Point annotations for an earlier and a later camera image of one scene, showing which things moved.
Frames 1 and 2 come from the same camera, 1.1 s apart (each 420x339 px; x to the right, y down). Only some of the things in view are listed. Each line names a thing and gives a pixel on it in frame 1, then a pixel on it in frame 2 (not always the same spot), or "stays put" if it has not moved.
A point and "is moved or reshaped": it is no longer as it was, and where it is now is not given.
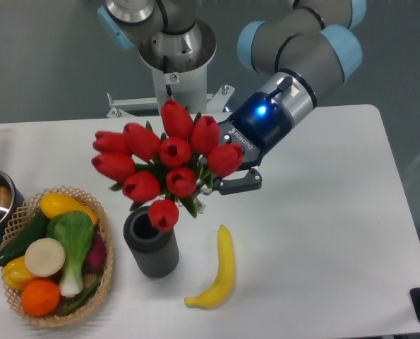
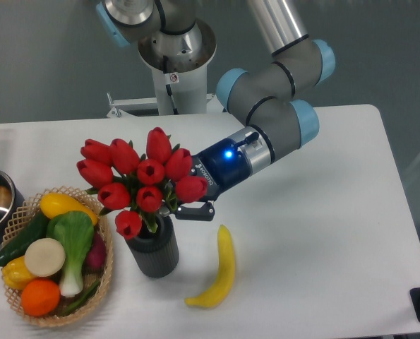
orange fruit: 40,297 stays put
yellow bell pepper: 15,273 stays put
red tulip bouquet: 162,170 is moved or reshaped
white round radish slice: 44,257 stays put
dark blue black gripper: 261,122 -> 224,164
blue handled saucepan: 3,196 stays put
